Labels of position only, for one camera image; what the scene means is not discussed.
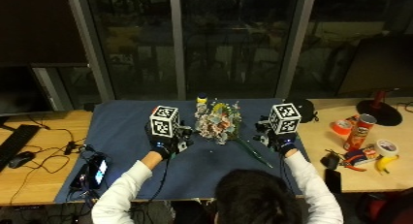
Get small black pouch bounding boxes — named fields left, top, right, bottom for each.
left=320, top=151, right=342, bottom=171

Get black keyboard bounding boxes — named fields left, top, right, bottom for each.
left=0, top=124, right=43, bottom=173

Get colourful snack packet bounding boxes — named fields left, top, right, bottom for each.
left=344, top=145, right=382, bottom=165

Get artificial flower bouquet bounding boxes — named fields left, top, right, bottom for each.
left=193, top=100, right=274, bottom=170

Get orange tape roll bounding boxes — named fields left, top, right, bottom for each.
left=330, top=119, right=353, bottom=137

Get blue table cloth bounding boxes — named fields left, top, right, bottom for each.
left=55, top=98, right=310, bottom=205

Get yellow banana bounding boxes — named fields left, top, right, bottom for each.
left=374, top=154, right=400, bottom=175

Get black cap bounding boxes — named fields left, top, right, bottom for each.
left=284, top=98, right=320, bottom=124

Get black computer monitor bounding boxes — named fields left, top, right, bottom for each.
left=0, top=63, right=56, bottom=117
left=336, top=34, right=413, bottom=98

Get person's left hand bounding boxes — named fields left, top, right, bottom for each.
left=144, top=120, right=194, bottom=160

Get red chip can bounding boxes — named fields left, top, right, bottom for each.
left=344, top=113, right=378, bottom=152

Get black computer mouse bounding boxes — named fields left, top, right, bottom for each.
left=8, top=150, right=37, bottom=170

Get small yellow blue bottle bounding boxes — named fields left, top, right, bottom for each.
left=194, top=93, right=209, bottom=113

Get black glove cable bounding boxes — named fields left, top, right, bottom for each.
left=128, top=154, right=172, bottom=215

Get the person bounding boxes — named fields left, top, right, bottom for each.
left=91, top=148, right=345, bottom=224

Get person's right hand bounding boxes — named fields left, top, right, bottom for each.
left=253, top=114, right=300, bottom=155

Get white tape roll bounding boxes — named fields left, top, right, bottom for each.
left=373, top=139, right=400, bottom=158

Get black smartphone dark screen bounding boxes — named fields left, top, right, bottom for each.
left=324, top=168, right=344, bottom=195

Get white marker cube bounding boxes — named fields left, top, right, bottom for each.
left=148, top=105, right=181, bottom=139
left=268, top=103, right=304, bottom=136

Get monitor stand red pole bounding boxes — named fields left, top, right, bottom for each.
left=354, top=87, right=404, bottom=127

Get red handled pliers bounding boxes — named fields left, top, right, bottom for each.
left=338, top=154, right=369, bottom=173

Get black smartphone lit screen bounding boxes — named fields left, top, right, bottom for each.
left=87, top=154, right=109, bottom=190

